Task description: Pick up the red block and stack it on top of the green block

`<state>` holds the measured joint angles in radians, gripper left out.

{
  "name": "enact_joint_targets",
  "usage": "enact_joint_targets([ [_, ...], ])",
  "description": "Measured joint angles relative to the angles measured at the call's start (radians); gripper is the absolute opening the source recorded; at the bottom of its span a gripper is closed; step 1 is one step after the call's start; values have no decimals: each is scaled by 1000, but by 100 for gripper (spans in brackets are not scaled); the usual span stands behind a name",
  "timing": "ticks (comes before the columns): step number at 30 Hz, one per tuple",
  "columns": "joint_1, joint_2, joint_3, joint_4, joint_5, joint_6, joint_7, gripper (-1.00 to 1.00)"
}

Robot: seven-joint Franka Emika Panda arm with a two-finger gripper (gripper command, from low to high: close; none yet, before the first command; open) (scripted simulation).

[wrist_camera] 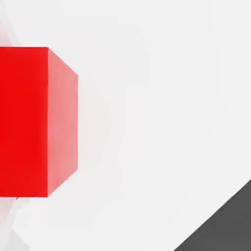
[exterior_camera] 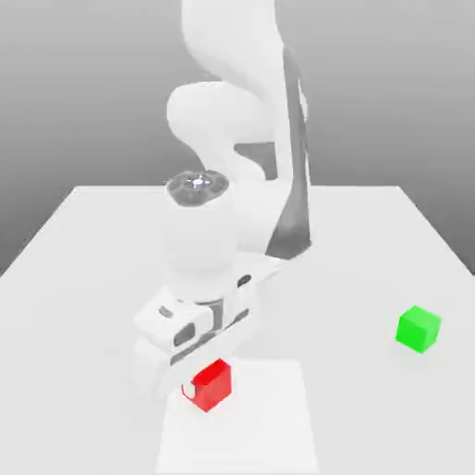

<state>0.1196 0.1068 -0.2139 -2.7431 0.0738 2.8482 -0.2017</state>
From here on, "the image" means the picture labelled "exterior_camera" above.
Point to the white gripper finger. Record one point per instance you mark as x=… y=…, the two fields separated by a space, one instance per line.
x=188 y=389

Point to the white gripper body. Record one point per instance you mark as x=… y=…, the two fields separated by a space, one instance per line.
x=237 y=334

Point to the small green cube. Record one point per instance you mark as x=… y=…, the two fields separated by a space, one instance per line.
x=417 y=328

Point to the small red cube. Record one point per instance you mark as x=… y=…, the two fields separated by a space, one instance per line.
x=215 y=389

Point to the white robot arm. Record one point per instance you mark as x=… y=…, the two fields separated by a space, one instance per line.
x=200 y=241

